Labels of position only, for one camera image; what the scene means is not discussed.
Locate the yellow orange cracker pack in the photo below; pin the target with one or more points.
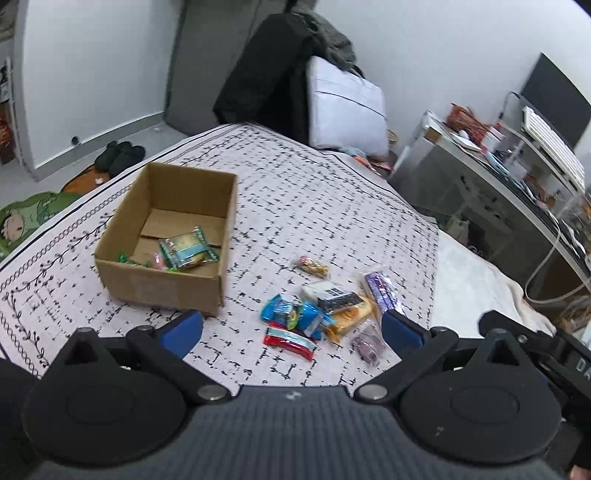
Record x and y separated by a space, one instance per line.
345 320

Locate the teal gold snack packet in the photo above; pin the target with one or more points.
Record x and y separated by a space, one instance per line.
187 250

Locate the green snack packet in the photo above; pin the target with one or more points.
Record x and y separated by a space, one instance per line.
123 258

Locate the green cartoon floor mat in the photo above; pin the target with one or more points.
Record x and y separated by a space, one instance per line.
20 219

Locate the blue snack packet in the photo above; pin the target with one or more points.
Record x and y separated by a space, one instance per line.
297 316

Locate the red white snack bar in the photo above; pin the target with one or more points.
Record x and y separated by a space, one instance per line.
277 337

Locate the grey white pillow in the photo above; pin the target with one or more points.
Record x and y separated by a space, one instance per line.
345 110

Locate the black monitor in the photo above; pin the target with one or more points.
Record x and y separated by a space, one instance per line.
552 94

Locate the black white snack packet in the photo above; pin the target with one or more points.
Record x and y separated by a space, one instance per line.
329 297

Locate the black clothing pile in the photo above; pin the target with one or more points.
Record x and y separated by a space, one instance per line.
269 83

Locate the cardboard box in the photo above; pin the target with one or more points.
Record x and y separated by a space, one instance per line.
165 201

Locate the purple wafer pack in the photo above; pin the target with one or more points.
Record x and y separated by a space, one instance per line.
380 289

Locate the patterned white bed cover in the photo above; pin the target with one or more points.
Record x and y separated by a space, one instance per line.
292 201

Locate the white desk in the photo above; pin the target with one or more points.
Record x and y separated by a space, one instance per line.
438 175

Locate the clear purple candy packet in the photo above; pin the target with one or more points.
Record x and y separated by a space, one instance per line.
369 343

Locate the orange basket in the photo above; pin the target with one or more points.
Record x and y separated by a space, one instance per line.
462 119

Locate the white fluffy blanket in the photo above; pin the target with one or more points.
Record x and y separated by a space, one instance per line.
468 286

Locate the black slippers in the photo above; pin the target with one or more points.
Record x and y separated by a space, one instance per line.
117 157

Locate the white keyboard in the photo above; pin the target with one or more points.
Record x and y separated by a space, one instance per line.
555 148

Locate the small gold candy packet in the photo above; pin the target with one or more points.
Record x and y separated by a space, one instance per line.
313 267

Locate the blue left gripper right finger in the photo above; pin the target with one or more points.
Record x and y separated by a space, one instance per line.
401 334

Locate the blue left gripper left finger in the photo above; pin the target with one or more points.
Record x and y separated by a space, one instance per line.
180 335

